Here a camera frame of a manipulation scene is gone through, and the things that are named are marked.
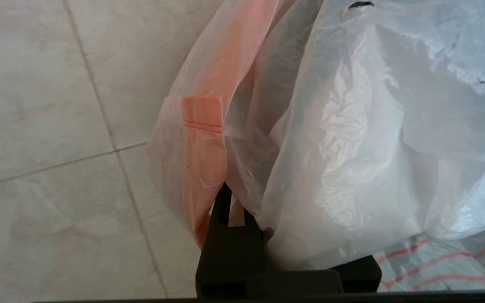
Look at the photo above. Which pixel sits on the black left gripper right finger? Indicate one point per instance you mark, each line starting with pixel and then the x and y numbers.
pixel 360 275

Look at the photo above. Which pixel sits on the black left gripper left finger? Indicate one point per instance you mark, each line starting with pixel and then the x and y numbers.
pixel 230 261

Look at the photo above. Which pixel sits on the white red-printed plastic bag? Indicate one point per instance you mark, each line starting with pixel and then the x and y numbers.
pixel 352 126

